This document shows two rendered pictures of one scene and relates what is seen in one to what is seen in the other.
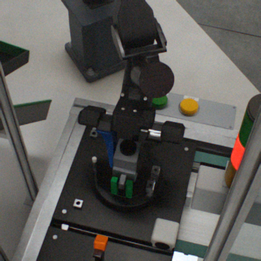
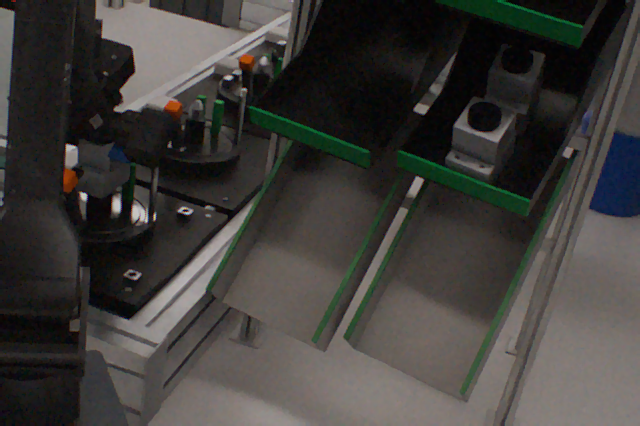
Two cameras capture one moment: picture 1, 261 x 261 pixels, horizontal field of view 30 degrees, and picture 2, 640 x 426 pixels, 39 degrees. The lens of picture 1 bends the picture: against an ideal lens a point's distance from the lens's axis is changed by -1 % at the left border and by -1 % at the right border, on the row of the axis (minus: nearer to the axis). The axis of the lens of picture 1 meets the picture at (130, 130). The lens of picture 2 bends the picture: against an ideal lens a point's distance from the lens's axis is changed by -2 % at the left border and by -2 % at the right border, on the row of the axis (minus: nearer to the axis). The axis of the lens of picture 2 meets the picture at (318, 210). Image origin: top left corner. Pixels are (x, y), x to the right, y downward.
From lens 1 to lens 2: 1.48 m
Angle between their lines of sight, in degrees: 97
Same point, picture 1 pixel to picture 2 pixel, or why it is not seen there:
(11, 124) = not seen: hidden behind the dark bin
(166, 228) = (71, 159)
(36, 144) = (239, 411)
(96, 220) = (163, 201)
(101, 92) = not seen: outside the picture
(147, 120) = not seen: hidden behind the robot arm
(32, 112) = (247, 231)
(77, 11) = (101, 388)
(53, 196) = (221, 241)
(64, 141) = (187, 296)
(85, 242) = (185, 188)
